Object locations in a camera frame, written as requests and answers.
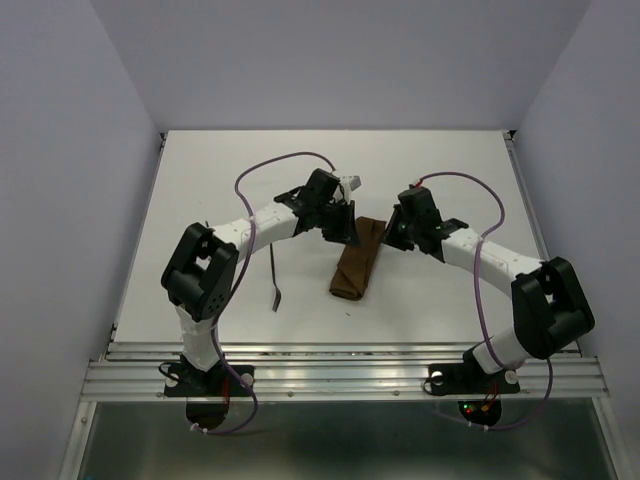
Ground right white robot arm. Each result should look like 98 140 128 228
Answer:
384 187 595 390

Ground black fork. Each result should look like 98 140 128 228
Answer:
269 244 282 312

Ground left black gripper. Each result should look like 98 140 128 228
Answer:
314 199 359 247

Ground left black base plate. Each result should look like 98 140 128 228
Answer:
158 362 250 398

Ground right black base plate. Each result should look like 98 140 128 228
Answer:
422 363 520 397

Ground brown cloth napkin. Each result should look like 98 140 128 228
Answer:
329 217 386 301

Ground aluminium frame rail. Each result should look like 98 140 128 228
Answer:
79 341 612 402

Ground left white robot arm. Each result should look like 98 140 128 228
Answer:
159 169 361 394

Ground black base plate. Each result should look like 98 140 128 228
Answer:
158 362 250 398
422 363 520 397

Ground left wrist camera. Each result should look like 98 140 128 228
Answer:
340 175 362 192

